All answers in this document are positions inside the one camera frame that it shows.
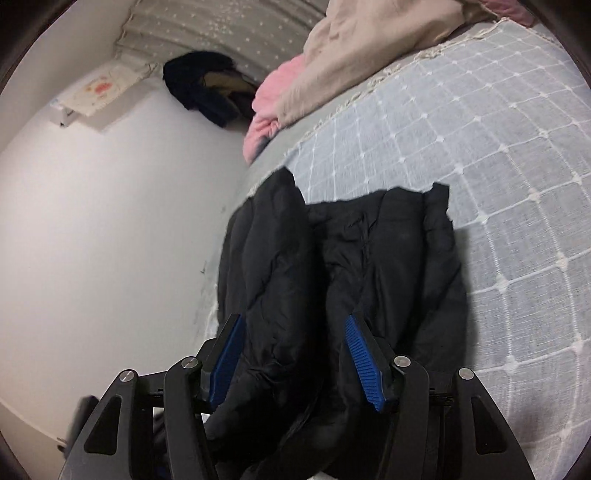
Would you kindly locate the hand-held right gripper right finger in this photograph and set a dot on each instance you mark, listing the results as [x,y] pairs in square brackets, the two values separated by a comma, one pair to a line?
[364,364]

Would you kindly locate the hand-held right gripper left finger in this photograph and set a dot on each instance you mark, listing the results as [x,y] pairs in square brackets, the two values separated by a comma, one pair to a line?
[226,364]

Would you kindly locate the black puffer jacket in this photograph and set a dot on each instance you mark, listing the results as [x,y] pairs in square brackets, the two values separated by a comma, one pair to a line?
[277,258]

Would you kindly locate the grey bed sheet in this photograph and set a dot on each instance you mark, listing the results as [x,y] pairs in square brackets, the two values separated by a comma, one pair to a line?
[277,154]

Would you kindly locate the white checked bedspread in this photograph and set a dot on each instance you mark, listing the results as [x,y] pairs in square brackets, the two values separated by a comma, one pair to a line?
[485,161]

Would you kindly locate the dark coat with brown lining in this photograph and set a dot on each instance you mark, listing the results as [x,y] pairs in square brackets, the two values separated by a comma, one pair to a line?
[189,78]

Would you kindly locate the beige blanket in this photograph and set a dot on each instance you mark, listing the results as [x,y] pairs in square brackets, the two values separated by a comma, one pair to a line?
[369,46]

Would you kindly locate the grey dotted curtain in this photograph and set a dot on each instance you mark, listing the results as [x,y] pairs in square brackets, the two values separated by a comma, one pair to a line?
[231,27]

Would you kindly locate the dark pink cloth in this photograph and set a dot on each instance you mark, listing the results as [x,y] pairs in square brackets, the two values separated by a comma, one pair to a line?
[510,9]

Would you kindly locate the white paper wall poster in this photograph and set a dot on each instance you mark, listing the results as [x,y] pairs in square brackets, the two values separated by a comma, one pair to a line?
[101,92]

